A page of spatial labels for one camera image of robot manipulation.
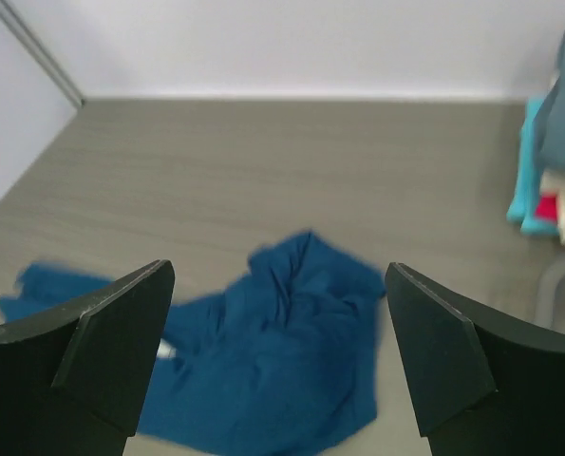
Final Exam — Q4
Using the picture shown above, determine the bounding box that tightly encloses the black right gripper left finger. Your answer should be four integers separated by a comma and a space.
0, 260, 175, 455

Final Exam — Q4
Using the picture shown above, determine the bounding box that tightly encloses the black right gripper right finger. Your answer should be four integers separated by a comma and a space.
385, 262, 565, 456

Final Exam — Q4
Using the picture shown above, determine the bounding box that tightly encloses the clear plastic bin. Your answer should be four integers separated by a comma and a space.
535, 254, 565, 333

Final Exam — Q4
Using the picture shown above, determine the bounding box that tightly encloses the blue printed t-shirt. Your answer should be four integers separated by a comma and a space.
0, 229, 388, 456

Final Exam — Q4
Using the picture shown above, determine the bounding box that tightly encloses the turquoise folded t-shirt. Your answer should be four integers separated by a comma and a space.
506, 97, 558, 237

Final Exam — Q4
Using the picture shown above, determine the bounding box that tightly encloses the red folded t-shirt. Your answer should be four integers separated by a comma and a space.
535, 192, 558, 224

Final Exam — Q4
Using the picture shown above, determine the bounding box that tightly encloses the left aluminium frame post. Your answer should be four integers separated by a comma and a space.
0, 0, 85, 109

